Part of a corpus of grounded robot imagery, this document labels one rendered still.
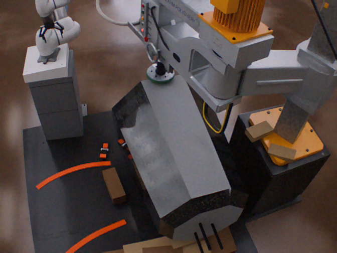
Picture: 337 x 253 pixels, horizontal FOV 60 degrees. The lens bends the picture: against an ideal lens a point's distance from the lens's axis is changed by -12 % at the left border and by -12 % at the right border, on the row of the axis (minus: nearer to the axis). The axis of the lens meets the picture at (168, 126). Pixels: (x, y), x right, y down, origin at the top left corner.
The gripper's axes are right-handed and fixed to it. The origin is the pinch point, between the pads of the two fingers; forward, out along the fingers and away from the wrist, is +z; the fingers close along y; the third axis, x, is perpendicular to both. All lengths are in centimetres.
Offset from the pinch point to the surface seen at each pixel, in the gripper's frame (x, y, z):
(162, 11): 38, -75, -31
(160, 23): 39, -73, -22
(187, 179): 129, -60, 22
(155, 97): 57, -63, 34
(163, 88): 49, -72, 36
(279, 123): 110, -140, 29
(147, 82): 40, -62, 36
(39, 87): 5, 26, 44
